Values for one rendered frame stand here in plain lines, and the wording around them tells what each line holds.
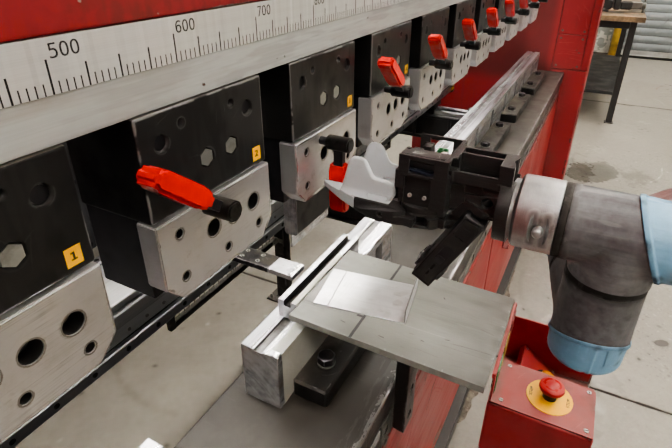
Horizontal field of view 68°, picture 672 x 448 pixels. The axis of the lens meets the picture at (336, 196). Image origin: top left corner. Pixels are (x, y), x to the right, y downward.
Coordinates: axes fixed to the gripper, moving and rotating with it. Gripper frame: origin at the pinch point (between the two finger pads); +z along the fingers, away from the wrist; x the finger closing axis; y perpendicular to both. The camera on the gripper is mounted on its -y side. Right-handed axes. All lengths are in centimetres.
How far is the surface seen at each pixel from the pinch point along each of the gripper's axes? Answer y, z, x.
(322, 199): -6.3, 6.0, -6.3
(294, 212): -5.1, 6.3, 0.5
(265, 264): -18.2, 14.4, -3.1
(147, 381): -119, 98, -36
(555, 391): -38, -29, -18
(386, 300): -18.4, -5.3, -4.2
